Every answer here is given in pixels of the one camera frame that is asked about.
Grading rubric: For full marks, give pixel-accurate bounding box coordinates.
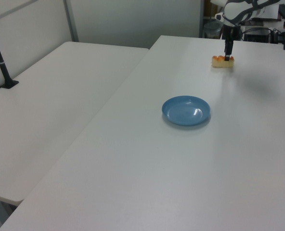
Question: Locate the brown wooden board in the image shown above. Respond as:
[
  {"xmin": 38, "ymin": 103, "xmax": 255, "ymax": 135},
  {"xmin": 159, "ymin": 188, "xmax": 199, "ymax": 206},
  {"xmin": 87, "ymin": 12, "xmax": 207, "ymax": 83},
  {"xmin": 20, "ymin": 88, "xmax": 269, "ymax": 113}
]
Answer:
[{"xmin": 204, "ymin": 0, "xmax": 212, "ymax": 17}]

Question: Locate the grey metal partition post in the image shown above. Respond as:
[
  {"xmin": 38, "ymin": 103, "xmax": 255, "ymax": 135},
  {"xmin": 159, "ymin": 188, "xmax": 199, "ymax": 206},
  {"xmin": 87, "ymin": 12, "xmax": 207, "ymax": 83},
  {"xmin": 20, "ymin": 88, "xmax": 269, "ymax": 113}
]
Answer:
[
  {"xmin": 63, "ymin": 0, "xmax": 79, "ymax": 43},
  {"xmin": 198, "ymin": 0, "xmax": 206, "ymax": 38}
]

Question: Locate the blue plastic plate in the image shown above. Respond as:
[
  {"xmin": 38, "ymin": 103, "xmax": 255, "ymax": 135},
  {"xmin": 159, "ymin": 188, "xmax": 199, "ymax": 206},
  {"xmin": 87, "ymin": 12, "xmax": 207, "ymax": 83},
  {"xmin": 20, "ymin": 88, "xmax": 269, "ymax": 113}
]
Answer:
[{"xmin": 161, "ymin": 95, "xmax": 211, "ymax": 128}]

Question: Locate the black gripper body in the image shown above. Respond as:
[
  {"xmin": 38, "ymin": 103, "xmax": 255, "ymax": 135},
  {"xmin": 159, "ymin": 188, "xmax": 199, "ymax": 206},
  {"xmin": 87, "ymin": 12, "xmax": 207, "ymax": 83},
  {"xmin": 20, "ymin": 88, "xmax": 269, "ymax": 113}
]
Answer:
[{"xmin": 220, "ymin": 24, "xmax": 241, "ymax": 42}]

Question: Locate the orange topped bread loaf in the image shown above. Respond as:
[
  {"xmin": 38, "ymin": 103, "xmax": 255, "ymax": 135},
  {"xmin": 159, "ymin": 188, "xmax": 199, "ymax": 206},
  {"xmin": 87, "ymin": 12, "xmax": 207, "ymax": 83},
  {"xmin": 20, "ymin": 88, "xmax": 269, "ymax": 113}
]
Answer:
[{"xmin": 211, "ymin": 55, "xmax": 235, "ymax": 69}]

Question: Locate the clear plastic container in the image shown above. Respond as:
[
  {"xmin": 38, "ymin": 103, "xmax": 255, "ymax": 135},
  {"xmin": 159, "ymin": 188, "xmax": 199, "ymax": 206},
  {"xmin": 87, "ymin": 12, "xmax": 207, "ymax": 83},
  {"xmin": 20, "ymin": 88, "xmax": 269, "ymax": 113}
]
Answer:
[{"xmin": 204, "ymin": 21, "xmax": 224, "ymax": 39}]

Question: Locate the black pole with base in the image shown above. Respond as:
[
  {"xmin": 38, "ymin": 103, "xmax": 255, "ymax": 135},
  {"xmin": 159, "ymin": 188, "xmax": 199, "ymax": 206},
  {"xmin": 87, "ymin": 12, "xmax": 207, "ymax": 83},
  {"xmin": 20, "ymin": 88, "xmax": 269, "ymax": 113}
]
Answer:
[{"xmin": 0, "ymin": 18, "xmax": 20, "ymax": 90}]

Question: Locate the black electronics box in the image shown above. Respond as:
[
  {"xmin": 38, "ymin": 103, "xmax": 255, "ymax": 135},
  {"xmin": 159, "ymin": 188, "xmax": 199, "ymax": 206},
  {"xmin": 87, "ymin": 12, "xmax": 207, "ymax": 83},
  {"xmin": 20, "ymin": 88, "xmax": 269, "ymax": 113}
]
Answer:
[{"xmin": 244, "ymin": 27, "xmax": 272, "ymax": 43}]

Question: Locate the white side table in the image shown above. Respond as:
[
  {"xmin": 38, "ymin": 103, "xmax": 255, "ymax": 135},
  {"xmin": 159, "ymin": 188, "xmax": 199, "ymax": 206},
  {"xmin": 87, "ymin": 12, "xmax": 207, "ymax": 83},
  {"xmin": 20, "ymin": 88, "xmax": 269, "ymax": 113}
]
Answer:
[{"xmin": 0, "ymin": 41, "xmax": 150, "ymax": 206}]

